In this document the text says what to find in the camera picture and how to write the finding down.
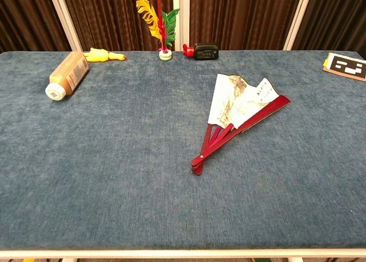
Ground blue fabric table cover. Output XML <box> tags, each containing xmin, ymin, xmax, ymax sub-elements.
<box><xmin>0</xmin><ymin>50</ymin><xmax>366</xmax><ymax>251</ymax></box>

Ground black ink bottle red cap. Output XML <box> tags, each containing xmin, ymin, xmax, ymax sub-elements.
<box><xmin>182</xmin><ymin>42</ymin><xmax>220</xmax><ymax>61</ymax></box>

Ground colourful feather shuttlecock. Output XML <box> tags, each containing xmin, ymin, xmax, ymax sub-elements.
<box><xmin>135</xmin><ymin>0</ymin><xmax>180</xmax><ymax>61</ymax></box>

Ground red ribbed paper folding fan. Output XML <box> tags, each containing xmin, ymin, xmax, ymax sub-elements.
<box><xmin>190</xmin><ymin>73</ymin><xmax>291</xmax><ymax>176</ymax></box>

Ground board with black-white marker tag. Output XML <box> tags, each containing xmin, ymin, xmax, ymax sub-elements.
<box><xmin>323</xmin><ymin>52</ymin><xmax>366</xmax><ymax>82</ymax></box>

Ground brown curtain partition panel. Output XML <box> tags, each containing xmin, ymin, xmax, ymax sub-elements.
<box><xmin>291</xmin><ymin>0</ymin><xmax>366</xmax><ymax>59</ymax></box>
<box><xmin>0</xmin><ymin>0</ymin><xmax>72</xmax><ymax>53</ymax></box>
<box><xmin>47</xmin><ymin>0</ymin><xmax>181</xmax><ymax>51</ymax></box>
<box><xmin>181</xmin><ymin>0</ymin><xmax>314</xmax><ymax>51</ymax></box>

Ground yellow rubber chicken toy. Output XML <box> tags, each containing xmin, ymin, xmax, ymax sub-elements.
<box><xmin>83</xmin><ymin>47</ymin><xmax>128</xmax><ymax>63</ymax></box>

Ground brown bottle with white cap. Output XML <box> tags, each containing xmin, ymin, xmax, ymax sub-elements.
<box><xmin>45</xmin><ymin>51</ymin><xmax>90</xmax><ymax>102</ymax></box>

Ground white table frame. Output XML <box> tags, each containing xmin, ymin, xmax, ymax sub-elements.
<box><xmin>0</xmin><ymin>249</ymin><xmax>366</xmax><ymax>262</ymax></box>

